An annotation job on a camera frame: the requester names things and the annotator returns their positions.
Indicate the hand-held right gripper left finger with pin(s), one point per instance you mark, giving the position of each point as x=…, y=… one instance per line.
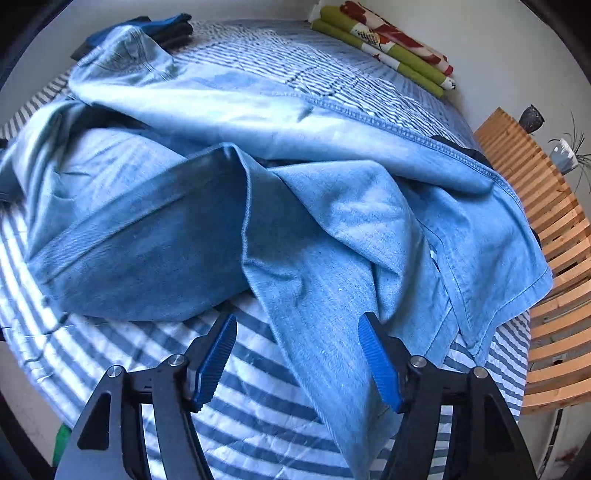
x=217, y=364

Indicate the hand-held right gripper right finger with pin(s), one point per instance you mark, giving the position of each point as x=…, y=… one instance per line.
x=378, y=364

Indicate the light blue denim pants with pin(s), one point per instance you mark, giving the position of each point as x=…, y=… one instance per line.
x=323, y=221

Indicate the blue white striped quilt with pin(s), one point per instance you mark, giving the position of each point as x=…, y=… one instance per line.
x=258, y=415

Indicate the green cloth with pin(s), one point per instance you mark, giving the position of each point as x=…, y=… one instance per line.
x=62, y=445

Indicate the black yellow striped garment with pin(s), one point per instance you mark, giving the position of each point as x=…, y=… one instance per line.
x=475, y=154

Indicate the grey plant pot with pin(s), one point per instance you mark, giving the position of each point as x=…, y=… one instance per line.
x=561, y=154

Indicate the dark vase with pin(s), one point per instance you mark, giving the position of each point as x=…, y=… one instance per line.
x=531, y=119

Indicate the thin leafed plant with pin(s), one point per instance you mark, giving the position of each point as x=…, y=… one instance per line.
x=582, y=157

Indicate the green floral folded blanket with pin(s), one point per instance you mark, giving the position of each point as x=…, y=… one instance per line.
x=392, y=41

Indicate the dark grey folded garment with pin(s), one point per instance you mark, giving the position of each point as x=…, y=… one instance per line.
x=178, y=38

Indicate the blue striped folded garment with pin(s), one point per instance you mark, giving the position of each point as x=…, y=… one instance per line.
x=171, y=22

